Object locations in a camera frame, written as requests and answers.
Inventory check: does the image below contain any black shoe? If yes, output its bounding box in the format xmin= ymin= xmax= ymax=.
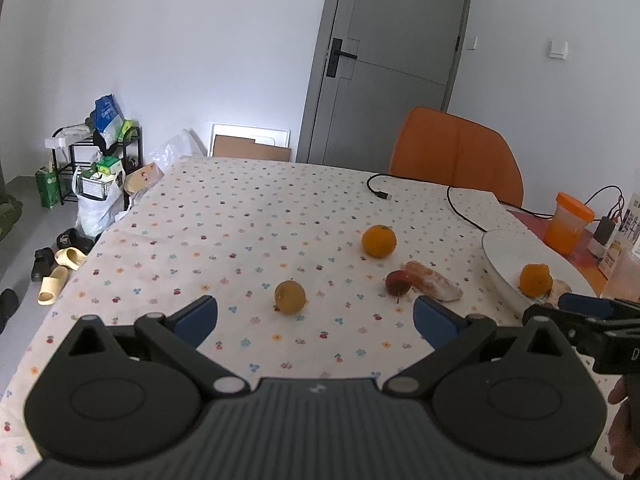
xmin=0 ymin=288 xmax=20 ymax=333
xmin=56 ymin=228 xmax=96 ymax=253
xmin=31 ymin=247 xmax=55 ymax=282

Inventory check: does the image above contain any brown paper bag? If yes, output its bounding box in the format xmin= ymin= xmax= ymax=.
xmin=124 ymin=162 xmax=166 ymax=196

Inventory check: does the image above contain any grey door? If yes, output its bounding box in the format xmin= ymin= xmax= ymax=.
xmin=300 ymin=0 xmax=476 ymax=166

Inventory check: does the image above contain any yellow slipper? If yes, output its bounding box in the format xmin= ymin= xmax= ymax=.
xmin=37 ymin=266 xmax=69 ymax=306
xmin=54 ymin=247 xmax=88 ymax=271

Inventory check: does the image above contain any black metal rack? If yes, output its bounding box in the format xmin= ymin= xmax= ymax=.
xmin=52 ymin=125 xmax=143 ymax=206

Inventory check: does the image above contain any black door handle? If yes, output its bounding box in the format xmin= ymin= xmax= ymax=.
xmin=325 ymin=37 xmax=359 ymax=79

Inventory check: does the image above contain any person's right hand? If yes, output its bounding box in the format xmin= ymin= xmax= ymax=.
xmin=607 ymin=374 xmax=640 ymax=476

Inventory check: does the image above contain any orange lidded cup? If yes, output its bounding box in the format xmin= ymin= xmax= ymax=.
xmin=544 ymin=192 xmax=596 ymax=256

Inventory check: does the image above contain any black charger cable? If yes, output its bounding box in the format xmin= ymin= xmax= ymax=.
xmin=582 ymin=185 xmax=628 ymax=226

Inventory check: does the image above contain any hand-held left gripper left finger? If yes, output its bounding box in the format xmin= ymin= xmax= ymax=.
xmin=60 ymin=295 xmax=251 ymax=401

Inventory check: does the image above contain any yellow-green round fruit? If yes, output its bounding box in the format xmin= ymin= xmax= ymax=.
xmin=274 ymin=280 xmax=306 ymax=316

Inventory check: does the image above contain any black cable with plug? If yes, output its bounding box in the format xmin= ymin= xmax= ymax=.
xmin=366 ymin=174 xmax=556 ymax=221

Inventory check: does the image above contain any orange chair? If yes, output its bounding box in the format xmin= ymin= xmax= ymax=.
xmin=389 ymin=106 xmax=525 ymax=209

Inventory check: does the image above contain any white printed carton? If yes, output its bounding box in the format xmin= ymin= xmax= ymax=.
xmin=602 ymin=170 xmax=640 ymax=281

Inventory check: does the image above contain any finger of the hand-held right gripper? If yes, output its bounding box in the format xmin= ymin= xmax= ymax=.
xmin=522 ymin=304 xmax=601 ymax=347
xmin=557 ymin=292 xmax=640 ymax=322

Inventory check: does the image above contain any white plastic bag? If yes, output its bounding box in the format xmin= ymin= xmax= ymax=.
xmin=72 ymin=162 xmax=132 ymax=237

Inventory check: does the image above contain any blue plastic bag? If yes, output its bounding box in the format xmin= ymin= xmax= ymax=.
xmin=94 ymin=94 xmax=126 ymax=133

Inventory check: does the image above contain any black charger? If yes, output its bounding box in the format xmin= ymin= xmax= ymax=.
xmin=594 ymin=217 xmax=618 ymax=246

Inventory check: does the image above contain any dark green cloth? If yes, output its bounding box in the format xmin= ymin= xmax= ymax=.
xmin=0 ymin=195 xmax=23 ymax=241

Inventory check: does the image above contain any cardboard sheet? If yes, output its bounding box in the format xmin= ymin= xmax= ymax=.
xmin=213 ymin=134 xmax=292 ymax=162

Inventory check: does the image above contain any white plate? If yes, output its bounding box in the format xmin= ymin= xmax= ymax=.
xmin=481 ymin=229 xmax=598 ymax=311

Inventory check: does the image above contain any clear plastic bag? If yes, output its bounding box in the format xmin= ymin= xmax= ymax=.
xmin=150 ymin=129 xmax=206 ymax=166

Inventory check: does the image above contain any red plum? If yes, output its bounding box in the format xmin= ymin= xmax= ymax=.
xmin=385 ymin=270 xmax=412 ymax=305

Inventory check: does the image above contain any white board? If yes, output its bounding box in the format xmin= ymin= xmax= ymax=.
xmin=207 ymin=121 xmax=291 ymax=161

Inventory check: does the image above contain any pinkish food packet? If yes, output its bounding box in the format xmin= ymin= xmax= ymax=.
xmin=402 ymin=260 xmax=464 ymax=302

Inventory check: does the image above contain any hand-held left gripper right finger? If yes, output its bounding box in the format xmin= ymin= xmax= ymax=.
xmin=381 ymin=295 xmax=576 ymax=401

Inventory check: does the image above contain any orange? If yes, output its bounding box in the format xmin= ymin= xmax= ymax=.
xmin=518 ymin=262 xmax=554 ymax=297
xmin=361 ymin=225 xmax=397 ymax=259

